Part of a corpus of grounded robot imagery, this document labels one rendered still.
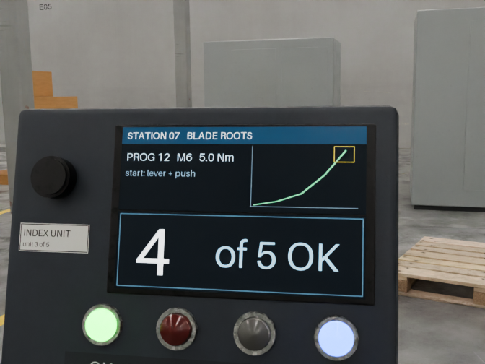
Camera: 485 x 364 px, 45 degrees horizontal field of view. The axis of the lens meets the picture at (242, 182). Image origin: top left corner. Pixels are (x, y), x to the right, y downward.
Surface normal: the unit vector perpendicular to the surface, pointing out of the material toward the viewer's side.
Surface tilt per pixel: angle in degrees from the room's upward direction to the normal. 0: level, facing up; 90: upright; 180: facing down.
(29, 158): 75
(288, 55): 90
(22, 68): 90
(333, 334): 71
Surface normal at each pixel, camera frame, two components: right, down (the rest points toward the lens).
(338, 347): -0.14, -0.03
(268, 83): -0.26, 0.15
